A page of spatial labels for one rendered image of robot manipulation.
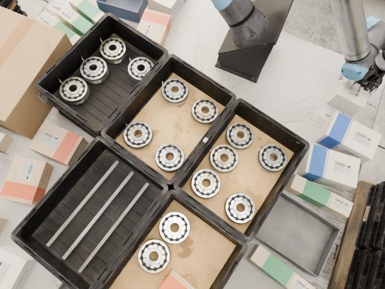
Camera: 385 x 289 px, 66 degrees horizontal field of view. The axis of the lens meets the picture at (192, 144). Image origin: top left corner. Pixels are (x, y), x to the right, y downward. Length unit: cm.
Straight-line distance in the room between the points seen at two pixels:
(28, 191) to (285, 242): 97
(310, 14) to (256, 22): 154
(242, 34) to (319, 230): 81
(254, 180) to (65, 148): 72
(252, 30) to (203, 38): 34
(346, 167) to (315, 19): 164
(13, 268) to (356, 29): 129
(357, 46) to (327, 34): 161
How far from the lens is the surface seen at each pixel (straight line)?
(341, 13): 96
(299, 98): 141
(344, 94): 140
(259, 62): 127
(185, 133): 110
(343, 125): 133
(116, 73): 123
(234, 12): 116
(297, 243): 125
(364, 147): 134
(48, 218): 112
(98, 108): 117
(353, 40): 104
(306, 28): 262
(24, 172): 125
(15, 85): 124
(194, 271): 104
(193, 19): 153
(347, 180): 127
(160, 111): 113
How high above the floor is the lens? 186
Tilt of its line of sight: 72 degrees down
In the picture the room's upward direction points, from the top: 10 degrees clockwise
